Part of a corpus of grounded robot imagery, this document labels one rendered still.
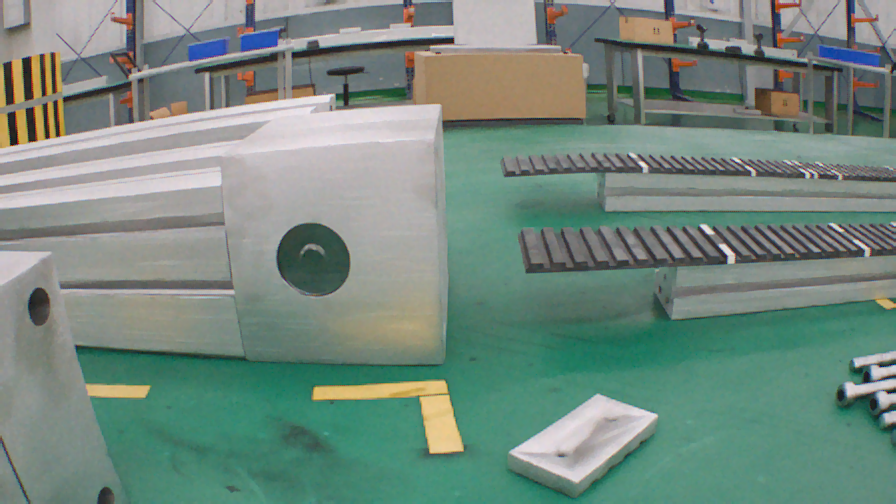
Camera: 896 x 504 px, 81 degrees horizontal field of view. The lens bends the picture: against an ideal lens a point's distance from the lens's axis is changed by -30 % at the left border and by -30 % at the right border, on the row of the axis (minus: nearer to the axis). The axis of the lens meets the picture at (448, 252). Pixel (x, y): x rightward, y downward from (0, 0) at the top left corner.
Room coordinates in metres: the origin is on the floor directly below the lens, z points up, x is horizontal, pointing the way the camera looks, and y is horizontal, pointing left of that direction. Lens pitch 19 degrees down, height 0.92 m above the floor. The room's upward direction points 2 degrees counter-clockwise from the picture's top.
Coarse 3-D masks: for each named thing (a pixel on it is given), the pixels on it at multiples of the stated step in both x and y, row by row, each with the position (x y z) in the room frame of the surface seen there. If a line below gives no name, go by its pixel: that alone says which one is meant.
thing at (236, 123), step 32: (320, 96) 0.55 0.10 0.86; (128, 128) 0.54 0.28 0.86; (160, 128) 0.49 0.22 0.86; (192, 128) 0.47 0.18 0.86; (224, 128) 0.46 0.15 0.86; (256, 128) 0.46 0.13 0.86; (0, 160) 0.47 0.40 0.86; (32, 160) 0.47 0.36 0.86; (64, 160) 0.47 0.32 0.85; (96, 160) 0.47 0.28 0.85
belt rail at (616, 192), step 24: (600, 192) 0.51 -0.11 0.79; (624, 192) 0.49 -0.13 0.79; (648, 192) 0.49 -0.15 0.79; (672, 192) 0.49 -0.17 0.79; (696, 192) 0.49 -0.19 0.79; (720, 192) 0.49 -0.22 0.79; (744, 192) 0.49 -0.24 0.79; (768, 192) 0.49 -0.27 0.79; (792, 192) 0.49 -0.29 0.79; (816, 192) 0.49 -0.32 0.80; (840, 192) 0.49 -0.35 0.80; (864, 192) 0.48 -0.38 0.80; (888, 192) 0.48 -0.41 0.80
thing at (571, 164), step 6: (558, 156) 0.52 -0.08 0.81; (564, 156) 0.53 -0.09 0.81; (570, 156) 0.52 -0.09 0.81; (576, 156) 0.52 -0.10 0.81; (558, 162) 0.51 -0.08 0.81; (564, 162) 0.50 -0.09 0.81; (570, 162) 0.51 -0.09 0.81; (576, 162) 0.50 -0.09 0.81; (564, 168) 0.48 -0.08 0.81; (570, 168) 0.48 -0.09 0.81; (576, 168) 0.49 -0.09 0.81; (582, 168) 0.48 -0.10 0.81
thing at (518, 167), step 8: (504, 160) 0.52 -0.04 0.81; (512, 160) 0.53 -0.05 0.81; (520, 160) 0.52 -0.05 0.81; (504, 168) 0.50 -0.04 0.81; (512, 168) 0.49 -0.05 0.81; (520, 168) 0.49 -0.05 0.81; (528, 168) 0.49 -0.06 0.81; (504, 176) 0.49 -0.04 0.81; (512, 176) 0.49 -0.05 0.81; (520, 176) 0.49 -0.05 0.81
